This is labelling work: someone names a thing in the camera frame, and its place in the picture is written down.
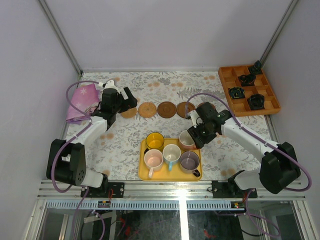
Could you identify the cream mug pink outside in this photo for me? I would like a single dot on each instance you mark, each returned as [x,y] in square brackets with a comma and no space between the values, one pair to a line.
[186,142]

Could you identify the brown wooden coaster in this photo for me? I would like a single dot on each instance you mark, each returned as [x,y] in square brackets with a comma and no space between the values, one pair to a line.
[200,105]
[183,108]
[166,109]

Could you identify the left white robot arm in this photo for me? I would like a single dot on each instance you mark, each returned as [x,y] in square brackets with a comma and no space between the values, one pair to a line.
[66,165]

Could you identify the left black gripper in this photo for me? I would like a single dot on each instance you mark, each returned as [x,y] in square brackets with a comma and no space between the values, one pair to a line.
[125,103]

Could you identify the black part lower compartment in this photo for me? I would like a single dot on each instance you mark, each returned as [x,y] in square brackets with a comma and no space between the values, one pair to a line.
[256,102]

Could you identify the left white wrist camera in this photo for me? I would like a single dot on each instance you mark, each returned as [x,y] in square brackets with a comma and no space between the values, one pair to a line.
[108,85]

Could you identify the woven rattan coaster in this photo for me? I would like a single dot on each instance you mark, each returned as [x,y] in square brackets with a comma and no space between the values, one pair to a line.
[147,109]
[129,113]

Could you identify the purple mug black handle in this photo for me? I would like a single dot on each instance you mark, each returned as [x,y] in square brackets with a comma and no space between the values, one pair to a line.
[189,163]

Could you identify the amber glass cup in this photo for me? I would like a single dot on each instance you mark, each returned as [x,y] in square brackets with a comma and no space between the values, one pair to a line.
[155,140]

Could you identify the pink folded cloth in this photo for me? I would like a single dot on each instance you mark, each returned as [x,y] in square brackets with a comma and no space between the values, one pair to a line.
[86,99]

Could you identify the orange compartment tray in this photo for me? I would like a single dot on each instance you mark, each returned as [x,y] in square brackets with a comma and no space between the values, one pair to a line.
[229,77]

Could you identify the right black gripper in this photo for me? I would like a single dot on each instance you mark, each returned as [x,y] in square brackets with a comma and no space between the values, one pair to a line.
[194,133]

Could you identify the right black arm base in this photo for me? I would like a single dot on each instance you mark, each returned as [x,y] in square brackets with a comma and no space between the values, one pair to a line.
[227,190]

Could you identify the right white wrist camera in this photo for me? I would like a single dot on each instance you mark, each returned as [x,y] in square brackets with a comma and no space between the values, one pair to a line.
[193,115]

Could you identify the black part with yellow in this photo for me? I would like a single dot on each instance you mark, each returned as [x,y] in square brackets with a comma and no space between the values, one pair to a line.
[236,93]

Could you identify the white mug blue handle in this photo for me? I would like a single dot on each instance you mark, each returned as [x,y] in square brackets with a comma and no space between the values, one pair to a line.
[171,155]

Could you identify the pink mug white handle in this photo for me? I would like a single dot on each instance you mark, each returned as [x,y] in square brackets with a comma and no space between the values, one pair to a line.
[154,161]

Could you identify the floral tablecloth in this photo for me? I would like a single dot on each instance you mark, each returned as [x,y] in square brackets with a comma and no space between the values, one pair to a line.
[116,152]

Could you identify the black part top compartment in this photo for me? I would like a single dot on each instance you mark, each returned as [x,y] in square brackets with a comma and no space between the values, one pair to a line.
[256,68]

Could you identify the black part compartment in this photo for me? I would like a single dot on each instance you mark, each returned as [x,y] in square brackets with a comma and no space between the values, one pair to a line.
[256,68]
[256,102]
[247,80]

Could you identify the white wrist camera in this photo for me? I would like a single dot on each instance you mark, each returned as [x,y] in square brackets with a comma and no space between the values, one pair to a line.
[108,85]
[193,115]

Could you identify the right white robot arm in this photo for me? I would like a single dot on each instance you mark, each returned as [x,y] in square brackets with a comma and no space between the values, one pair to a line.
[278,162]

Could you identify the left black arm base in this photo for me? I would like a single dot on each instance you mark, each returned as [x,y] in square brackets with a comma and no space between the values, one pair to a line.
[114,190]

